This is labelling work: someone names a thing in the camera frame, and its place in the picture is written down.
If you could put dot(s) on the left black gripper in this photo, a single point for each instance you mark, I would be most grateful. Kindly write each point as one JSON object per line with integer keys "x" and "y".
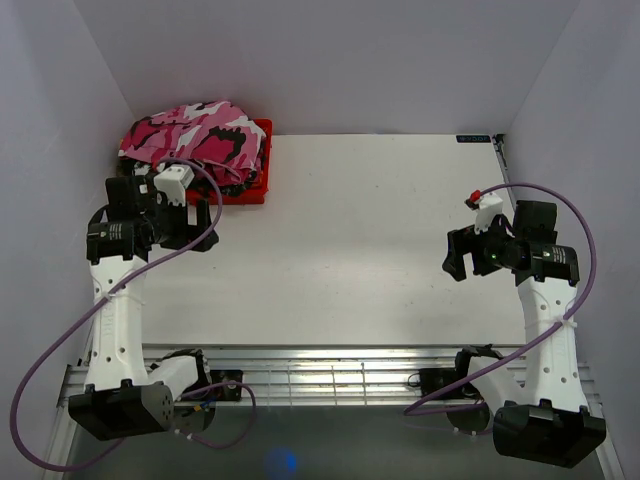
{"x": 191, "y": 237}

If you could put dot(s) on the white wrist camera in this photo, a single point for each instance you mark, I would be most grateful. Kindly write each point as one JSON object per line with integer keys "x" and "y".
{"x": 486, "y": 208}
{"x": 173, "y": 181}

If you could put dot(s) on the pink camouflage trousers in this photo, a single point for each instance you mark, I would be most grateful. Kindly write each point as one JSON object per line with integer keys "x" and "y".
{"x": 219, "y": 136}

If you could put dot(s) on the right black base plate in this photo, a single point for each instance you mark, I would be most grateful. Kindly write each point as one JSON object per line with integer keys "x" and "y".
{"x": 429, "y": 380}

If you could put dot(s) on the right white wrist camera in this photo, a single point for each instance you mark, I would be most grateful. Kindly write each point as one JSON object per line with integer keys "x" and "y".
{"x": 486, "y": 208}

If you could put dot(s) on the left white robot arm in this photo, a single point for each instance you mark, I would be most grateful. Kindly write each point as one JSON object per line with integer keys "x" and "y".
{"x": 122, "y": 397}

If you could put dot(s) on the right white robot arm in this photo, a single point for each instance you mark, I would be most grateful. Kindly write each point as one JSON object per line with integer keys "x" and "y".
{"x": 546, "y": 418}

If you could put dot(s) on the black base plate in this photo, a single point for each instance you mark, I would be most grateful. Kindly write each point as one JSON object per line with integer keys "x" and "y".
{"x": 429, "y": 380}
{"x": 229, "y": 392}

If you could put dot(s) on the aluminium frame rail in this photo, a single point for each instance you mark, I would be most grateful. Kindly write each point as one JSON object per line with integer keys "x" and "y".
{"x": 309, "y": 377}

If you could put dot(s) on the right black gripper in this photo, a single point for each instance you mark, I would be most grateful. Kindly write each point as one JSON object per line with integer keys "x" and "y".
{"x": 465, "y": 240}

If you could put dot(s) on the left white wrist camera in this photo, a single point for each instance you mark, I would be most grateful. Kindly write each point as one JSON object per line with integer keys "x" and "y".
{"x": 173, "y": 181}

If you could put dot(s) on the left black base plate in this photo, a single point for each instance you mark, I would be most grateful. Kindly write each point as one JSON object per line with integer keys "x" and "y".
{"x": 229, "y": 392}

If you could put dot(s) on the small blue table label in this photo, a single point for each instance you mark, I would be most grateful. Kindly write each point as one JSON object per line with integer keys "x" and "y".
{"x": 473, "y": 139}

